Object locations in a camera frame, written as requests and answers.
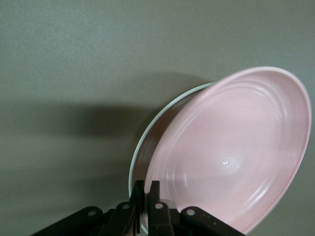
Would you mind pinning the beige plate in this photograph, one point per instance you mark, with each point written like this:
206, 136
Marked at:
148, 145

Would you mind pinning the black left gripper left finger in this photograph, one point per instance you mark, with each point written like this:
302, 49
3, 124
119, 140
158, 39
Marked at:
137, 196

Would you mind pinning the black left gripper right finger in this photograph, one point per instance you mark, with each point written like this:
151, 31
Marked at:
157, 209

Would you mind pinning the pink plate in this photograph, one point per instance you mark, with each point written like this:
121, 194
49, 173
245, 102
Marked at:
233, 147

